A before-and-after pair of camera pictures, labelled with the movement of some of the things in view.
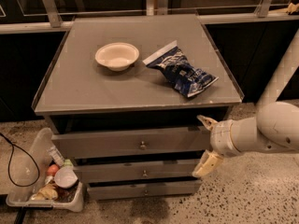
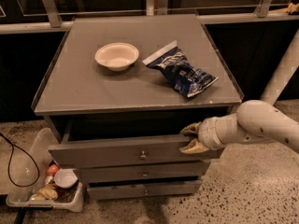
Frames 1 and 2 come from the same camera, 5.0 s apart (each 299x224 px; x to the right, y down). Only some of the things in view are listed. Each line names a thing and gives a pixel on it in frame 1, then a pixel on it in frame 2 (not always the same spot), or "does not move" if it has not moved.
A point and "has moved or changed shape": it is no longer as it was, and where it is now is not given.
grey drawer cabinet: x=133 y=99 does not move
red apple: x=52 y=170 does not move
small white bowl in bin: x=65 y=177 does not move
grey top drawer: x=159 y=142 has moved or changed shape
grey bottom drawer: x=153 y=190 does not move
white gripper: x=221 y=137 → x=206 y=133
